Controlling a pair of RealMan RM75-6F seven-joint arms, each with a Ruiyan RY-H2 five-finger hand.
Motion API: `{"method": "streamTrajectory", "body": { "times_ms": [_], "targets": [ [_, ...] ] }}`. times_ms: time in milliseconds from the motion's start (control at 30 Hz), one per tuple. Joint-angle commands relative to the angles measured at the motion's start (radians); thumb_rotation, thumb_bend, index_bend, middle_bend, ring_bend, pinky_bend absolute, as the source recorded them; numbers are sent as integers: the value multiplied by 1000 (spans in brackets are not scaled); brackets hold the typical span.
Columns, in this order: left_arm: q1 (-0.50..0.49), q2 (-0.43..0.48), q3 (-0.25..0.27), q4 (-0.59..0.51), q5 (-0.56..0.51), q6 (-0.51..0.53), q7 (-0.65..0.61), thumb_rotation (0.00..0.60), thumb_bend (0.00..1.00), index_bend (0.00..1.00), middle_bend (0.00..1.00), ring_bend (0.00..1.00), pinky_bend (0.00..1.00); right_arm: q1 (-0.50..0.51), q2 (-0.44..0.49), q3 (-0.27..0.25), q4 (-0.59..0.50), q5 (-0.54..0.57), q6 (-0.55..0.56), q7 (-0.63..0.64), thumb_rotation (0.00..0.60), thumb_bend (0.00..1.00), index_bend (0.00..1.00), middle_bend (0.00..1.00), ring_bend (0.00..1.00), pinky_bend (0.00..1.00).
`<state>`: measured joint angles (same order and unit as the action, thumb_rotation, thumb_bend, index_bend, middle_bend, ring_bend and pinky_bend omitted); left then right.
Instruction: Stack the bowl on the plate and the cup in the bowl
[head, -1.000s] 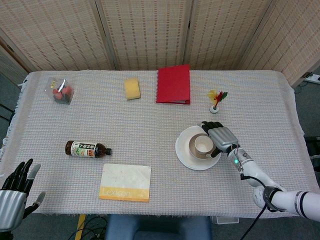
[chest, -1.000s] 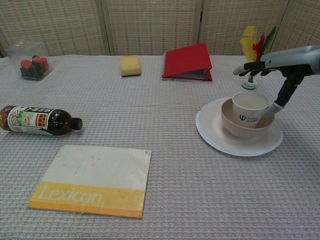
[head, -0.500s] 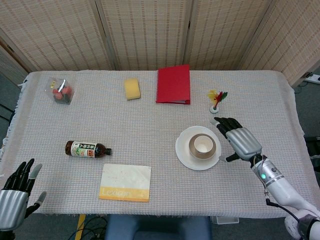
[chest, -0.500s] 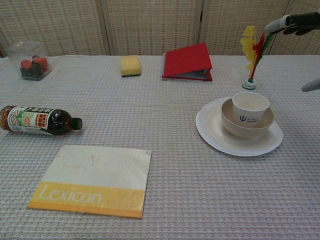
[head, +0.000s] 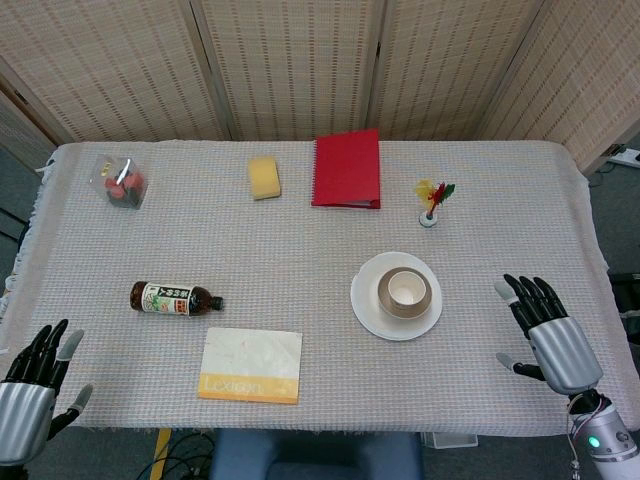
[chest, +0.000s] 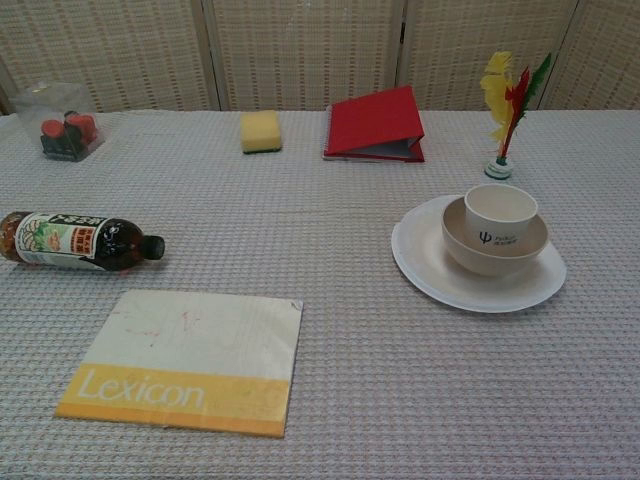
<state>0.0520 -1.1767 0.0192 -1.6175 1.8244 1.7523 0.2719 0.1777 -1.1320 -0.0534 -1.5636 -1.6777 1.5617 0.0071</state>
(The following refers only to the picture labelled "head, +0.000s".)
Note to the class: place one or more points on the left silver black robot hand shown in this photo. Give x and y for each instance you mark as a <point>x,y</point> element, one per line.
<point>22,410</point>

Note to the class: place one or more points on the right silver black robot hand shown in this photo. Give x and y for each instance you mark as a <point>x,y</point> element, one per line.
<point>565,355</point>

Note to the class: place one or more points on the white paper cup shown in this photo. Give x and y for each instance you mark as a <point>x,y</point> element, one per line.
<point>406,290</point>

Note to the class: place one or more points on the beige bowl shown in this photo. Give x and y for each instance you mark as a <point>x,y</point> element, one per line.
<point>382,295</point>

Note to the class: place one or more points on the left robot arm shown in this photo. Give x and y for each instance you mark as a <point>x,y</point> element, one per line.
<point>10,472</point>

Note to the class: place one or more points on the white plate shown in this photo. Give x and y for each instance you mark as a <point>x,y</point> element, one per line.
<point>367,310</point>

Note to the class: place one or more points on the black box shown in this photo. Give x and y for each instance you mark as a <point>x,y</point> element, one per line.
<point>627,285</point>

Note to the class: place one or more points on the white plastic box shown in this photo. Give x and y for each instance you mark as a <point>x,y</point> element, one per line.
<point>450,439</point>

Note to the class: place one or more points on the yellow strip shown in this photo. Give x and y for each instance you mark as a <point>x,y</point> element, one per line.
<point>161,450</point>

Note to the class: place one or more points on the brown tea bottle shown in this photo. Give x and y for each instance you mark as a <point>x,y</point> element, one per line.
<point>170,299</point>

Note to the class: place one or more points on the colourful feather shuttlecock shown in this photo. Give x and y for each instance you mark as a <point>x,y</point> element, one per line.
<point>434,196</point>

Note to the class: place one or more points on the white power strip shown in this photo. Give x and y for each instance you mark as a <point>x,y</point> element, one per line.
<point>627,156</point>

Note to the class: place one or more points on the white yellow Lexicon book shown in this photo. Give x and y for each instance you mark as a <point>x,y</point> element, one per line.
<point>250,360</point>

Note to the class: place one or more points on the clear bag with items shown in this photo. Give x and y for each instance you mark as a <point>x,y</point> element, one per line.
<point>122,185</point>

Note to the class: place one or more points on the blue chair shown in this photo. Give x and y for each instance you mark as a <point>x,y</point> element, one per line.
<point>315,455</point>

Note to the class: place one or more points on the red spiral notebook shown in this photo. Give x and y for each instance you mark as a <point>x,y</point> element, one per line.
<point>346,167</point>

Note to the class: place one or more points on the grey woven tablecloth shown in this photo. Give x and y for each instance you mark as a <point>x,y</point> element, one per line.
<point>300,240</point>

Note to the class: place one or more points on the yellow sponge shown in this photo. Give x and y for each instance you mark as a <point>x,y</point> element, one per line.
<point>265,177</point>

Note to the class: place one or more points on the woven folding screen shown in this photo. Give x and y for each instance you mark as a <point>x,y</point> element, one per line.
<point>300,65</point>

